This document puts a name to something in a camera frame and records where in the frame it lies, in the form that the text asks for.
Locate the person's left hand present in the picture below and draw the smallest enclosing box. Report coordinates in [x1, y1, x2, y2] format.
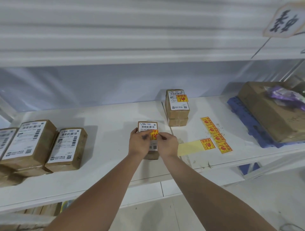
[128, 128, 153, 159]

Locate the person's right hand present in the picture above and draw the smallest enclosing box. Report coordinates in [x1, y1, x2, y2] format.
[157, 132, 180, 159]

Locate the white metal shelf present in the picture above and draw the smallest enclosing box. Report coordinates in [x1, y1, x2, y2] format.
[0, 0, 305, 215]

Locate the yellow red sticker strip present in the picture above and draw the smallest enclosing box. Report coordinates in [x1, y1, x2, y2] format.
[200, 116, 233, 155]
[177, 138, 216, 157]

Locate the stack of labelled brown parcels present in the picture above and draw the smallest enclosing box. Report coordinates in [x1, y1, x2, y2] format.
[0, 120, 59, 188]

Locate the person's right forearm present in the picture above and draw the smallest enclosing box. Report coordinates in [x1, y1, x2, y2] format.
[164, 154, 278, 231]

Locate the person's left forearm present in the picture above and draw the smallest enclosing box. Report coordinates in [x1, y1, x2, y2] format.
[46, 153, 145, 231]

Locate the blue plastic crate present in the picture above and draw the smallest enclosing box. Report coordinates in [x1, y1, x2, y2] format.
[239, 162, 261, 175]

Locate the blue plastic pallet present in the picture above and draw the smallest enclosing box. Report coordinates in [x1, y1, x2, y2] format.
[226, 96, 305, 149]

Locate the large brown carton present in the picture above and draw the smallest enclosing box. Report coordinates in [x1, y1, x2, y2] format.
[238, 81, 305, 143]

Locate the row of flat brown cartons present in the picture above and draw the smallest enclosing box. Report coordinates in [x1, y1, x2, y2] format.
[14, 202, 62, 217]

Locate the purple plastic packet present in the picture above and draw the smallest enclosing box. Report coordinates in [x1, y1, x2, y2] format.
[264, 85, 305, 111]

